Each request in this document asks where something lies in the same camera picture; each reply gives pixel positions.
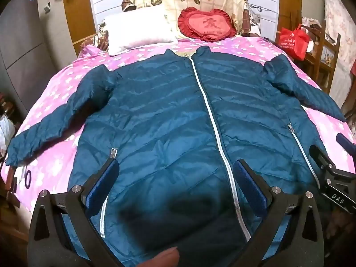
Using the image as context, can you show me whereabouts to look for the white plastic bag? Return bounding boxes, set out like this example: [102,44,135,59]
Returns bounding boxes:
[0,114,16,151]

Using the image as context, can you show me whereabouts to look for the wooden chair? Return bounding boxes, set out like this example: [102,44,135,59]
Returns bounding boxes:
[302,19,341,95]

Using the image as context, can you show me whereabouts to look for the grey wardrobe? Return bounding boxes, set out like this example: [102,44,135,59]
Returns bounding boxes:
[0,0,82,112]

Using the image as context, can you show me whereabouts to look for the white pillow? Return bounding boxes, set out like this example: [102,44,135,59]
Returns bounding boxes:
[101,12,179,56]

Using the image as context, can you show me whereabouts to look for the red gift bag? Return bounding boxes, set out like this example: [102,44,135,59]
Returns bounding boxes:
[279,24,311,61]

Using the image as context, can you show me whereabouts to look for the pink floral bed sheet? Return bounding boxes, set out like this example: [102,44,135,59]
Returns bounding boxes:
[0,35,356,217]

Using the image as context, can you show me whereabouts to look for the pink floral mattress pad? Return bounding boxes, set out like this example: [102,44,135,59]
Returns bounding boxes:
[324,0,356,70]

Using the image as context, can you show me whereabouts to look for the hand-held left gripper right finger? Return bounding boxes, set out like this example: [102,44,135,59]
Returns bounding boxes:
[233,159,326,267]

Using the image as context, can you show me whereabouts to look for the teal puffer jacket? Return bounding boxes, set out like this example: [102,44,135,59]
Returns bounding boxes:
[5,46,347,267]

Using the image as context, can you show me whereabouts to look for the black cable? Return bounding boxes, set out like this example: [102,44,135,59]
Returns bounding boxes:
[248,4,279,15]

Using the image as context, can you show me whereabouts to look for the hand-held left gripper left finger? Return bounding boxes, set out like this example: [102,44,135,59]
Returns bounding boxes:
[29,158,120,267]

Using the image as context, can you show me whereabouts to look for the person's left hand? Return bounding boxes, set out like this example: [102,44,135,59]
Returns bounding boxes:
[138,246,180,267]

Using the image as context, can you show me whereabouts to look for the brown floral pillow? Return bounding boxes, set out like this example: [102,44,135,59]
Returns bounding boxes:
[81,19,112,52]

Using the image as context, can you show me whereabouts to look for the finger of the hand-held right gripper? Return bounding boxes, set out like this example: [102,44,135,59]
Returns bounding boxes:
[309,144,336,174]
[336,133,356,153]

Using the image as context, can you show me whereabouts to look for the wooden headboard frame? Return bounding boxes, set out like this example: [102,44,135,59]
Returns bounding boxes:
[63,0,303,58]

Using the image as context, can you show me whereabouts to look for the red heart-shaped cushion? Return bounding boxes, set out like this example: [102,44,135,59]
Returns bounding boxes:
[178,6,237,42]

